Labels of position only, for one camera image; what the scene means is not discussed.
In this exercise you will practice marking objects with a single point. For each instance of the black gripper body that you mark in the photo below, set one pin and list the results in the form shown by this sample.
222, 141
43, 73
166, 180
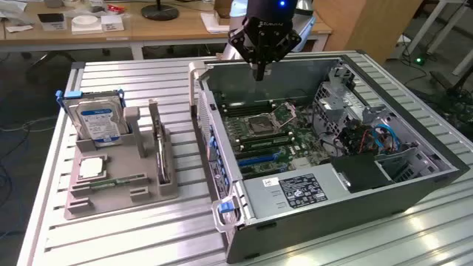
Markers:
268, 19

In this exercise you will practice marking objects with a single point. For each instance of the graphics card with metal bracket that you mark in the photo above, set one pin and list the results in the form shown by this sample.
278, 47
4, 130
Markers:
162, 144

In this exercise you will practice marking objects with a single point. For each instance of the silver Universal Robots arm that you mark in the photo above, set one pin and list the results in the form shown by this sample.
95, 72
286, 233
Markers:
230, 52

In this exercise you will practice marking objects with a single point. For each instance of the stack of white papers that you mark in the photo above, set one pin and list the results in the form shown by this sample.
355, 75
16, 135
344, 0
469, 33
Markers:
215, 24

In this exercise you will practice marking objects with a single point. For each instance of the brown cardboard box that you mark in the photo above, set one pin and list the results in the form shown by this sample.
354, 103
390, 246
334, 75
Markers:
223, 8

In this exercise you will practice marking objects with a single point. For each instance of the wooden desk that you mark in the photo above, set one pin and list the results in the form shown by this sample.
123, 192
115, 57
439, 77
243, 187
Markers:
166, 30

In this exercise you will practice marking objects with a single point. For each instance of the wooden cabinet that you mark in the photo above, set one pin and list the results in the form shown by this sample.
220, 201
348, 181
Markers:
374, 27

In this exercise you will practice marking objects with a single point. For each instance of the metal socket cover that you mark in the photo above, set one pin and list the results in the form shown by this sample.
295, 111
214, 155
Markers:
284, 112

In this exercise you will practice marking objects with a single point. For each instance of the black lamp base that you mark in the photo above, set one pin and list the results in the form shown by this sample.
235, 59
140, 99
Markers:
159, 12

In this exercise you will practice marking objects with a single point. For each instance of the metal disk bay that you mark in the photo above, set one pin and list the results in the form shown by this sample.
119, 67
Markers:
335, 105

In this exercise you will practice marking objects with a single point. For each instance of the CPU socket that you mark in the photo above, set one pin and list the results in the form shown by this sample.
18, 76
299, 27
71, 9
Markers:
260, 123

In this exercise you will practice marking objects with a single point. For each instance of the white power box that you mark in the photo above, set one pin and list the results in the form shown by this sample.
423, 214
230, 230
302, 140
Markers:
399, 51

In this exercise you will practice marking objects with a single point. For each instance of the green motherboard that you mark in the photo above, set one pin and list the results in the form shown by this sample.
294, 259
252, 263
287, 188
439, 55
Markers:
307, 138

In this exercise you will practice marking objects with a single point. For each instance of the black labelled RAM stick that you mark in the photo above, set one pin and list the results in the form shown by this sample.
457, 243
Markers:
266, 142

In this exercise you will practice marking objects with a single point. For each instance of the plain white box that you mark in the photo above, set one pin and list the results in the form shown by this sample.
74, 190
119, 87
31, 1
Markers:
112, 23

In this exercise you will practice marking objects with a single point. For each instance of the red packet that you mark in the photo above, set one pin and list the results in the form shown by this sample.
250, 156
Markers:
115, 9

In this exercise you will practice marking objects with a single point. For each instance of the blue expansion slot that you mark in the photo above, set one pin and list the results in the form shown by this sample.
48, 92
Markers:
259, 160

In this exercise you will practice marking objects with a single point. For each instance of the white round dish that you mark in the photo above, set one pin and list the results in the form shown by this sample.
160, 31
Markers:
86, 24

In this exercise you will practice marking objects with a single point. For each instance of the hard disk in blue caddy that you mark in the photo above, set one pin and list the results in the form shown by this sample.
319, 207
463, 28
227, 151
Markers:
96, 122

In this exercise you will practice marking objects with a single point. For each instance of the black plastic shroud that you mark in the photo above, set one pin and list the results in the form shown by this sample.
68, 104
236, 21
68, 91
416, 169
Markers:
362, 171

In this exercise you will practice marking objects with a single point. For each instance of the black chair base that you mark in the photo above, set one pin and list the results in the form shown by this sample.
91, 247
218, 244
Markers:
51, 59

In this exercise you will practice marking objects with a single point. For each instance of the white box with black top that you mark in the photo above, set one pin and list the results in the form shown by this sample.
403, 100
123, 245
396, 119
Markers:
52, 22

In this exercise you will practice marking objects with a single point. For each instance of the grey cup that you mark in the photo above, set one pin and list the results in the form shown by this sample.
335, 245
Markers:
54, 3

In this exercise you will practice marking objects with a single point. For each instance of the grey parts rack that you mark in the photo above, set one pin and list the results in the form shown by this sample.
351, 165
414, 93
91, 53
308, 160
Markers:
126, 163

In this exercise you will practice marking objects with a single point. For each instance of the grey power supply unit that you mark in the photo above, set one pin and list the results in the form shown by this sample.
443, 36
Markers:
266, 199

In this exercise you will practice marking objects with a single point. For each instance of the blue case latch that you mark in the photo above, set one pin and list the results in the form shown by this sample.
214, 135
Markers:
226, 208

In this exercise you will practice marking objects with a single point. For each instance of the silver CPU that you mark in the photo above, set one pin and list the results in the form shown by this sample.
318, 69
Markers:
91, 168

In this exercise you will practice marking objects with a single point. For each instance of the white paper slip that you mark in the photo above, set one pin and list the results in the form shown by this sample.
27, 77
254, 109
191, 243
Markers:
19, 28

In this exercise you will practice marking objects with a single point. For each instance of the green RAM stick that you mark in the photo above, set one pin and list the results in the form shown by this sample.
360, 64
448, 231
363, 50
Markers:
111, 183

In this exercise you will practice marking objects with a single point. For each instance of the open black PC case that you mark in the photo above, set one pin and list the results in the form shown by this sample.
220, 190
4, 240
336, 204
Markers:
332, 230

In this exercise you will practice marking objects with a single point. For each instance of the white desk frame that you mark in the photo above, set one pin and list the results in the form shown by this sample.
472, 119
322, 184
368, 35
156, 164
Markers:
432, 25

